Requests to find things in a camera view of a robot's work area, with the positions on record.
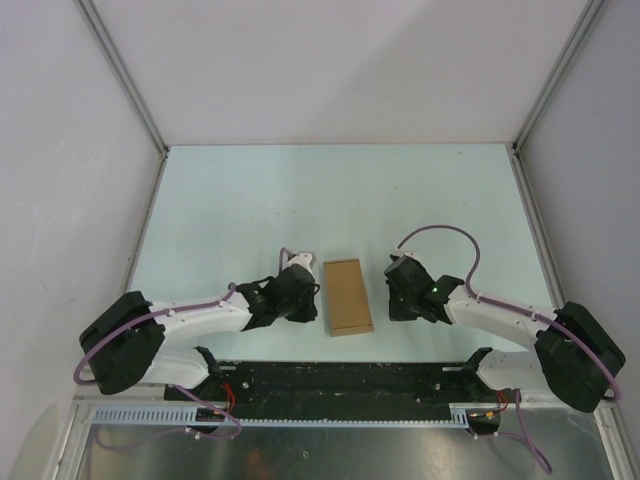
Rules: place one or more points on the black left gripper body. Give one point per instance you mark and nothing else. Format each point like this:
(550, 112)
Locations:
(300, 310)

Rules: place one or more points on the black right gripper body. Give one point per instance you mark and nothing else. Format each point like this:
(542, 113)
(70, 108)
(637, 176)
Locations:
(401, 305)

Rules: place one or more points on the brown cardboard paper box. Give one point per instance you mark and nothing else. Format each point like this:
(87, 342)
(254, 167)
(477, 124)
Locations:
(347, 300)

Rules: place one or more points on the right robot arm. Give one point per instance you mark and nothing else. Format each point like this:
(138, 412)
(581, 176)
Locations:
(563, 351)

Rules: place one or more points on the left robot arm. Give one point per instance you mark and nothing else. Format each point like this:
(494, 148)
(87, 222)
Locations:
(137, 341)

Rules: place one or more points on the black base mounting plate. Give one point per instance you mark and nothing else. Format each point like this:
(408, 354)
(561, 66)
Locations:
(441, 382)

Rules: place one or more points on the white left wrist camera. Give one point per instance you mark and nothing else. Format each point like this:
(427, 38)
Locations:
(305, 259)

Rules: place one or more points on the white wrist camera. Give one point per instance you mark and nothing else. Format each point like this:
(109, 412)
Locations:
(305, 259)
(398, 253)

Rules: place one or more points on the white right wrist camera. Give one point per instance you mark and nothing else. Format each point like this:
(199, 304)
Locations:
(398, 253)

